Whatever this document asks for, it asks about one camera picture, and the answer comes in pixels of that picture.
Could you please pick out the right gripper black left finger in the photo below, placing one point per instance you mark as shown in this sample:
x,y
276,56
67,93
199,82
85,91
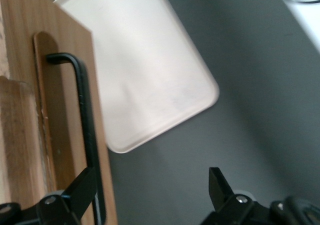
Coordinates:
x,y
75,200

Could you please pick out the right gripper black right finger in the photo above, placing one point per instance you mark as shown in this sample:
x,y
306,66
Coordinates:
x,y
225,200

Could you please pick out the wooden drawer cabinet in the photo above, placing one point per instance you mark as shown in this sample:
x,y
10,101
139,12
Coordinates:
x,y
15,140

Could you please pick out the cream plastic tray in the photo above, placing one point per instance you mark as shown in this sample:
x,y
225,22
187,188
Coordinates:
x,y
150,72

